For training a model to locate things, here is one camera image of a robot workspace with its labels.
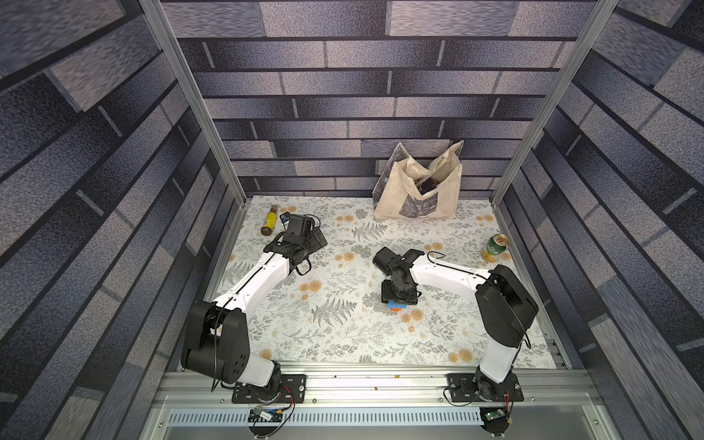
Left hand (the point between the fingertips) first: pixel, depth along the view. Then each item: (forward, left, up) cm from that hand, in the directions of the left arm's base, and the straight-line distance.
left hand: (313, 238), depth 89 cm
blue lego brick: (-18, -26, -11) cm, 33 cm away
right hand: (-15, -26, -13) cm, 33 cm away
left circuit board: (-47, +10, -16) cm, 50 cm away
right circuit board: (-47, -53, -18) cm, 73 cm away
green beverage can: (+1, -63, -4) cm, 63 cm away
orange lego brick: (-18, -28, -15) cm, 36 cm away
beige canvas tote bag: (+17, -32, +7) cm, 37 cm away
